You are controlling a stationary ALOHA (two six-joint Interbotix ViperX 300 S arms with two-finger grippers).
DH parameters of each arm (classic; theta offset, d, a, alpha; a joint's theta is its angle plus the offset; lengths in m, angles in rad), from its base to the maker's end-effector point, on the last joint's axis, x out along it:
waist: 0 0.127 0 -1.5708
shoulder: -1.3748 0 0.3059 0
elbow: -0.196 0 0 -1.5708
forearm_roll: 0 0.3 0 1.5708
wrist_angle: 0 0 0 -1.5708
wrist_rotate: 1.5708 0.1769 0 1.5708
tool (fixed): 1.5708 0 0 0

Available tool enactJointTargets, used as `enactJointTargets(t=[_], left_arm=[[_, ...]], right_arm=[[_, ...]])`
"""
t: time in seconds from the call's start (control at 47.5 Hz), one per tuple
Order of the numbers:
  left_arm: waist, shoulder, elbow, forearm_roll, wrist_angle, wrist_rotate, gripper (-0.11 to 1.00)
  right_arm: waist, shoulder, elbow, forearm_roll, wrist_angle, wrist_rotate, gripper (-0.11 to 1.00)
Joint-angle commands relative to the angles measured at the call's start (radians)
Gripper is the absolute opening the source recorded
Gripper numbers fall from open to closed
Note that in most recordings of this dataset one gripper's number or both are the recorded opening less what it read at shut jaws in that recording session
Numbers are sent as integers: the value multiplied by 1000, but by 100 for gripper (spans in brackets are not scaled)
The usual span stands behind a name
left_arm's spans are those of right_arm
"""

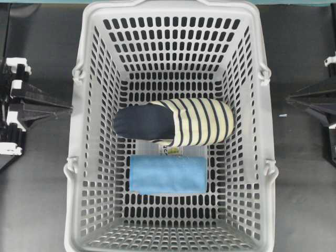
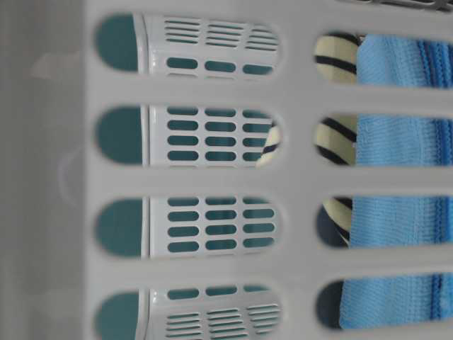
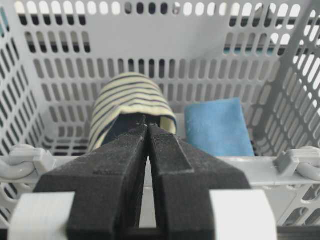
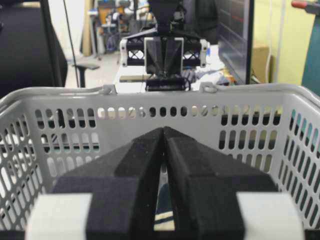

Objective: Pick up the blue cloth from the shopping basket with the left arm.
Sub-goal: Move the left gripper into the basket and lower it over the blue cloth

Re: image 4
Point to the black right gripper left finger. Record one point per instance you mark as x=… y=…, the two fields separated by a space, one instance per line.
x=113 y=197

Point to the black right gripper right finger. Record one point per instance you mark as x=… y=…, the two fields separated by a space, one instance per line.
x=221 y=198

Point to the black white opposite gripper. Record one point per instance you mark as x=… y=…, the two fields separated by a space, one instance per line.
x=164 y=53

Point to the striped cloth in basket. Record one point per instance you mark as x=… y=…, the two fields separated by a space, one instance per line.
x=164 y=216

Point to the grey plastic shopping basket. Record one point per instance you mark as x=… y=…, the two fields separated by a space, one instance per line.
x=45 y=132

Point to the dark computer monitor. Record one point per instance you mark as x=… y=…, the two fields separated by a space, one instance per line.
x=235 y=37

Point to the cardboard box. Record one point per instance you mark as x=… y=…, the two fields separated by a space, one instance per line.
x=259 y=59

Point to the black office chair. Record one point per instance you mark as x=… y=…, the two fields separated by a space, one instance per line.
x=30 y=52

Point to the teal cylinder with red cap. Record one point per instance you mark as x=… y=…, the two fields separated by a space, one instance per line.
x=311 y=73

